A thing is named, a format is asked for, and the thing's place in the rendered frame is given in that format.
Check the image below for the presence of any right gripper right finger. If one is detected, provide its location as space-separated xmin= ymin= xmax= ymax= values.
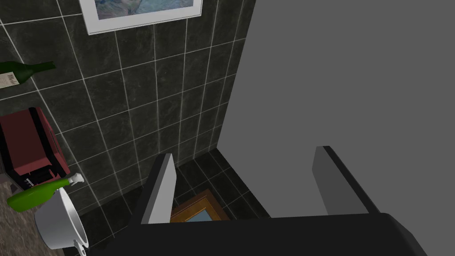
xmin=312 ymin=145 xmax=381 ymax=216

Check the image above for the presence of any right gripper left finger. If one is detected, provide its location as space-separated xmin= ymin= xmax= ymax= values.
xmin=130 ymin=153 xmax=177 ymax=225

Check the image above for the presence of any brown framed picture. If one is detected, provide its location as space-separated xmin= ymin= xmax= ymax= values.
xmin=170 ymin=188 xmax=231 ymax=224

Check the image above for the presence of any grey metal pot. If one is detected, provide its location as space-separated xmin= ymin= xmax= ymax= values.
xmin=34 ymin=187 xmax=89 ymax=256

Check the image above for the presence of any light green bottle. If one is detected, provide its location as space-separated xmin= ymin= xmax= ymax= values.
xmin=7 ymin=173 xmax=85 ymax=213

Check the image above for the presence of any red and black toaster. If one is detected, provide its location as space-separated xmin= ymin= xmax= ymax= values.
xmin=0 ymin=107 xmax=72 ymax=190

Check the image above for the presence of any white framed picture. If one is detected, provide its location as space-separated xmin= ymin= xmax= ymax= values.
xmin=78 ymin=0 xmax=203 ymax=36

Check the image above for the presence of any dark green wine bottle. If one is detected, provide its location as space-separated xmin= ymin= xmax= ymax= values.
xmin=0 ymin=60 xmax=57 ymax=89

